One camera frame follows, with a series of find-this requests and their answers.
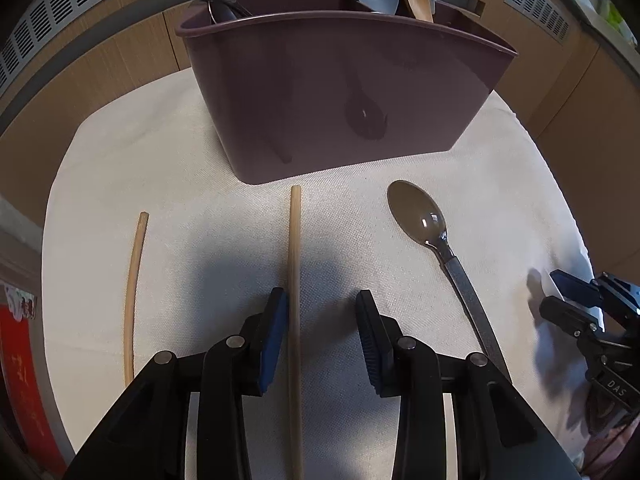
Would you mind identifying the wooden chopstick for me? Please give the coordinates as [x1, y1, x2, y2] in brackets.
[288, 185, 304, 479]
[122, 211, 149, 386]

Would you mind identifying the red door mat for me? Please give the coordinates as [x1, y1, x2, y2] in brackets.
[1, 304, 66, 478]

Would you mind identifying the wooden cabinet front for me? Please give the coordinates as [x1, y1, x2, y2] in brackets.
[1, 0, 639, 280]

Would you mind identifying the cream table cloth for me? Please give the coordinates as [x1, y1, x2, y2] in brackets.
[42, 70, 591, 479]

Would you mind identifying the small grey vent grille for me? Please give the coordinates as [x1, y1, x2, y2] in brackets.
[504, 0, 570, 44]

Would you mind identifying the maroon plastic utensil holder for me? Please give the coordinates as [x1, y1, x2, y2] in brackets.
[176, 0, 515, 184]

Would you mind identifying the brown spoon black handle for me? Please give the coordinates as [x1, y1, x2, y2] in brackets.
[387, 180, 512, 382]

